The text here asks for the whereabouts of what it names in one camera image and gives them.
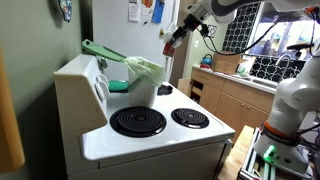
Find white refrigerator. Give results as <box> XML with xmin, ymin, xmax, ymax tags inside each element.
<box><xmin>91</xmin><ymin>0</ymin><xmax>181</xmax><ymax>83</ymax></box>

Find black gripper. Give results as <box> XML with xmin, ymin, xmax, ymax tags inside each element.
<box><xmin>170</xmin><ymin>13</ymin><xmax>203</xmax><ymax>46</ymax></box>

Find teal green cloth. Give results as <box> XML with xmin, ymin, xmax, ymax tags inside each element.
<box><xmin>107</xmin><ymin>79</ymin><xmax>130</xmax><ymax>93</ymax></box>

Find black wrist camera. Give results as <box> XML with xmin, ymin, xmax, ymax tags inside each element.
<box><xmin>199</xmin><ymin>23</ymin><xmax>210</xmax><ymax>37</ymax></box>

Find white trash bin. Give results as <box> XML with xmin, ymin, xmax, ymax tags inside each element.
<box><xmin>127</xmin><ymin>68</ymin><xmax>158</xmax><ymax>108</ymax></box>

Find white paper with orange print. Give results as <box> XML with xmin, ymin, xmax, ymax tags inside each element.
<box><xmin>140</xmin><ymin>0</ymin><xmax>155</xmax><ymax>17</ymax></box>

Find large cardboard box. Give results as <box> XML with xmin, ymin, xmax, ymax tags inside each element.
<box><xmin>211</xmin><ymin>51</ymin><xmax>249</xmax><ymax>75</ymax></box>

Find blue paper sheet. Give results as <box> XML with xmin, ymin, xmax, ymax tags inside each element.
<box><xmin>151</xmin><ymin>0</ymin><xmax>166</xmax><ymax>24</ymax></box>

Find white green package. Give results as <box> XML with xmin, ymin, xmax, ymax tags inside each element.
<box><xmin>237</xmin><ymin>64</ymin><xmax>249</xmax><ymax>76</ymax></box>

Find chrome sink faucet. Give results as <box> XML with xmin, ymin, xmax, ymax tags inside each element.
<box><xmin>275</xmin><ymin>53</ymin><xmax>294</xmax><ymax>84</ymax></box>

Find black clamp bar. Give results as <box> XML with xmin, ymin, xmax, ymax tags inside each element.
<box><xmin>287</xmin><ymin>42</ymin><xmax>316</xmax><ymax>52</ymax></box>

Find white electric stove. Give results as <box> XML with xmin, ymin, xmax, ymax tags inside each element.
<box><xmin>53</xmin><ymin>53</ymin><xmax>236</xmax><ymax>180</ymax></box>

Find blue kettle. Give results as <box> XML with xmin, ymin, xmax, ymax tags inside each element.
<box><xmin>200</xmin><ymin>53</ymin><xmax>214</xmax><ymax>67</ymax></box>

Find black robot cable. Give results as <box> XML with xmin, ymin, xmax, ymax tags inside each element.
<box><xmin>199</xmin><ymin>9</ymin><xmax>320</xmax><ymax>57</ymax></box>

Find white paper note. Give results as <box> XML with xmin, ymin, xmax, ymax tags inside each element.
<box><xmin>128</xmin><ymin>0</ymin><xmax>141</xmax><ymax>23</ymax></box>

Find small black coil burner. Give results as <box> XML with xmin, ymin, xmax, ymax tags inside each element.
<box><xmin>170</xmin><ymin>107</ymin><xmax>210</xmax><ymax>130</ymax></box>

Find kitchen window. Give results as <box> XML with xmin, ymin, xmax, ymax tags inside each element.
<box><xmin>248</xmin><ymin>3</ymin><xmax>320</xmax><ymax>62</ymax></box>

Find red coke can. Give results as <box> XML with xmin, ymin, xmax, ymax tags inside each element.
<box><xmin>162</xmin><ymin>42</ymin><xmax>176</xmax><ymax>58</ymax></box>

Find pale green bin liner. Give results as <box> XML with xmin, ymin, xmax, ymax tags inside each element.
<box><xmin>123</xmin><ymin>55</ymin><xmax>167</xmax><ymax>87</ymax></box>

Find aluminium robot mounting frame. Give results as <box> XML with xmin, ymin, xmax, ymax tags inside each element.
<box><xmin>238</xmin><ymin>128</ymin><xmax>316</xmax><ymax>180</ymax></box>

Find white stove knob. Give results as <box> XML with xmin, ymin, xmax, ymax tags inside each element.
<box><xmin>94</xmin><ymin>80</ymin><xmax>110</xmax><ymax>101</ymax></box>
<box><xmin>97</xmin><ymin>73</ymin><xmax>109</xmax><ymax>87</ymax></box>

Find black coil burner under can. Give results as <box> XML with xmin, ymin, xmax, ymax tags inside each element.
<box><xmin>157</xmin><ymin>84</ymin><xmax>174</xmax><ymax>97</ymax></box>

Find large black coil burner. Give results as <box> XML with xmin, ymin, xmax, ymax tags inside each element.
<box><xmin>109</xmin><ymin>106</ymin><xmax>168</xmax><ymax>139</ymax></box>

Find colourful round wall decoration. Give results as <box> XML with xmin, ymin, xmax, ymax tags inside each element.
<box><xmin>58</xmin><ymin>0</ymin><xmax>73</xmax><ymax>23</ymax></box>

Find wooden kitchen base cabinets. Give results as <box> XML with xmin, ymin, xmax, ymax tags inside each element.
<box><xmin>190</xmin><ymin>66</ymin><xmax>278</xmax><ymax>144</ymax></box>

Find yellow wooden board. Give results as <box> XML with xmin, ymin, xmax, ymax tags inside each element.
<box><xmin>0</xmin><ymin>49</ymin><xmax>26</xmax><ymax>174</ymax></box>

